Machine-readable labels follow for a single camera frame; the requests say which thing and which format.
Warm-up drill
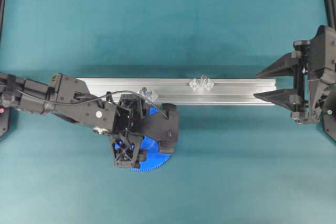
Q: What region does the silver aluminium extrusion rail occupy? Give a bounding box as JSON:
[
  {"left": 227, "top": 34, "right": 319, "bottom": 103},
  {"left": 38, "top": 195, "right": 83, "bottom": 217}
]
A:
[{"left": 82, "top": 78, "right": 277, "bottom": 106}]

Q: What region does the black camera cable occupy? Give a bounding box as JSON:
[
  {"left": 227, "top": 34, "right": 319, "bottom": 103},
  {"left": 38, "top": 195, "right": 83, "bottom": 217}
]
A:
[{"left": 15, "top": 89, "right": 170, "bottom": 120}]

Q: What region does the large blue plastic gear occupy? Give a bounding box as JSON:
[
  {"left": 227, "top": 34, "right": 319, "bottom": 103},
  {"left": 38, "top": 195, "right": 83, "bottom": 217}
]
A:
[{"left": 131, "top": 106, "right": 172, "bottom": 172}]

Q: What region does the clear shaft bracket far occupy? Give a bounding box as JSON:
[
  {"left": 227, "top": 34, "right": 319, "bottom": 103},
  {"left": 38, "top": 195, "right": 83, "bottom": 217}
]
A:
[{"left": 188, "top": 78, "right": 215, "bottom": 91}]

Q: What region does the clear shaft bracket near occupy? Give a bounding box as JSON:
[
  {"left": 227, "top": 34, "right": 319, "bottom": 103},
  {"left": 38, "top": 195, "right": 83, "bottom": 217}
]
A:
[{"left": 145, "top": 89, "right": 158, "bottom": 102}]

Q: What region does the black idle gripper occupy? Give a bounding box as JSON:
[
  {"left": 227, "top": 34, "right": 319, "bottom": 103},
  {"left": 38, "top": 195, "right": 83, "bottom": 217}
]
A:
[{"left": 254, "top": 25, "right": 335, "bottom": 124}]

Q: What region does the clear shaft bracket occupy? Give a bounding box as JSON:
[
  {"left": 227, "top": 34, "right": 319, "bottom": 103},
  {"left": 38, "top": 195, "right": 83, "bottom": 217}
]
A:
[
  {"left": 188, "top": 78, "right": 215, "bottom": 91},
  {"left": 145, "top": 89, "right": 158, "bottom": 102}
]

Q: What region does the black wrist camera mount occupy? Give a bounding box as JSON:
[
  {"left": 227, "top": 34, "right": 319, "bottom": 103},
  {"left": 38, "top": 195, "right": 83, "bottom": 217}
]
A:
[{"left": 140, "top": 103, "right": 180, "bottom": 154}]

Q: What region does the black working gripper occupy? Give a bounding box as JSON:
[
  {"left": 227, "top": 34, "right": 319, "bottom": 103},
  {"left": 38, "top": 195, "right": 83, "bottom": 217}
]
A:
[{"left": 108, "top": 94, "right": 147, "bottom": 168}]

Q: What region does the black working robot arm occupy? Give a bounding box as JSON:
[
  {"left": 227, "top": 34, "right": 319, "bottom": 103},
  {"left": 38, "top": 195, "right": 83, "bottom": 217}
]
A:
[{"left": 1, "top": 73, "right": 147, "bottom": 168}]

